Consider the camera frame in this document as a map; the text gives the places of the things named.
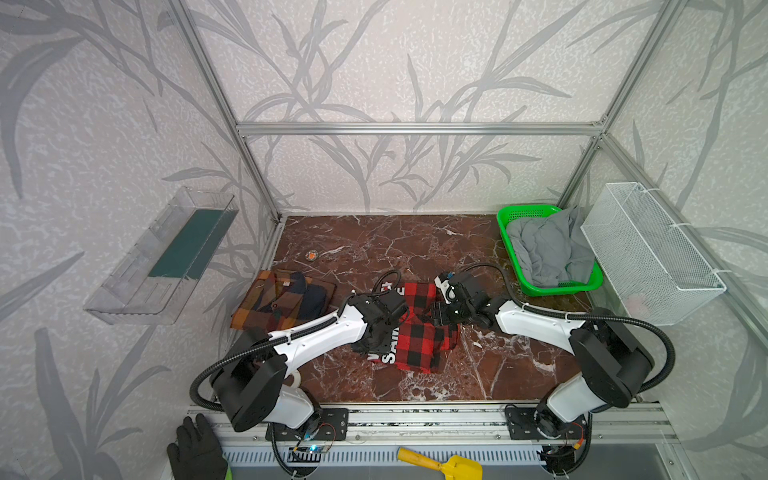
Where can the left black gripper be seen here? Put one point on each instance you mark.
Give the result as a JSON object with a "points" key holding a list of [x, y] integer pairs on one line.
{"points": [[379, 335]]}

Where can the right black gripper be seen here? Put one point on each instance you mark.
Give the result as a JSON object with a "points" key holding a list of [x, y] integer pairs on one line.
{"points": [[455, 306]]}

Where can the red black plaid shirt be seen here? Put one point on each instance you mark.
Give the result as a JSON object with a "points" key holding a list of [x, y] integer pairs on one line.
{"points": [[419, 343]]}

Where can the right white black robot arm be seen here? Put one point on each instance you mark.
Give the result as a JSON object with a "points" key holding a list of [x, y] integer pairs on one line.
{"points": [[618, 357]]}

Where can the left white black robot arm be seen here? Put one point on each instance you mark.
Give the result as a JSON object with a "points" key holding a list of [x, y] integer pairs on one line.
{"points": [[247, 384]]}

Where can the grey long sleeve shirt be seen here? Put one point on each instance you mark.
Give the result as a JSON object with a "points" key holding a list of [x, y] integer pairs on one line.
{"points": [[552, 250]]}

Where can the green plastic basket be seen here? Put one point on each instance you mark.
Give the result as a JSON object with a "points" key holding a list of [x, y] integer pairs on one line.
{"points": [[513, 212]]}

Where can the folded brown plaid shirt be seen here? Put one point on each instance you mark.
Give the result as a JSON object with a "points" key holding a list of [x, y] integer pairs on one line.
{"points": [[282, 299]]}

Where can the white tape roll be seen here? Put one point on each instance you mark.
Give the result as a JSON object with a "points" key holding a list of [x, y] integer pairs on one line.
{"points": [[293, 380]]}

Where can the yellow toy shovel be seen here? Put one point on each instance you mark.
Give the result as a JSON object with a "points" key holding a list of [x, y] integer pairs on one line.
{"points": [[455, 468]]}

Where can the black glove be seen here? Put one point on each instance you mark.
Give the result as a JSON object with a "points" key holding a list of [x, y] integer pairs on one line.
{"points": [[197, 453]]}

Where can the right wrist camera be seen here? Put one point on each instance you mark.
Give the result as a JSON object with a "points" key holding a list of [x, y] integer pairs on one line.
{"points": [[443, 284]]}

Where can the aluminium front rail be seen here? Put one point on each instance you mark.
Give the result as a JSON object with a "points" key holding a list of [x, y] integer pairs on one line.
{"points": [[483, 423]]}

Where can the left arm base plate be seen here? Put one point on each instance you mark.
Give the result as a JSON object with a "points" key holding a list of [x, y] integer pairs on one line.
{"points": [[328, 424]]}

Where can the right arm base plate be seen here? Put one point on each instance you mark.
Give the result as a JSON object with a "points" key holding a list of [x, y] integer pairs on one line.
{"points": [[523, 423]]}

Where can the white wire mesh basket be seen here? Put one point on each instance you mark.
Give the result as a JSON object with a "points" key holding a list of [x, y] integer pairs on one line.
{"points": [[655, 270]]}

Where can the aluminium frame crossbar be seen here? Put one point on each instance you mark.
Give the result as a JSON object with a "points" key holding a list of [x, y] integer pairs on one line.
{"points": [[248, 129]]}

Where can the clear plastic wall tray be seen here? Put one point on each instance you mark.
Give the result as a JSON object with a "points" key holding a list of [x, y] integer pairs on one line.
{"points": [[154, 281]]}

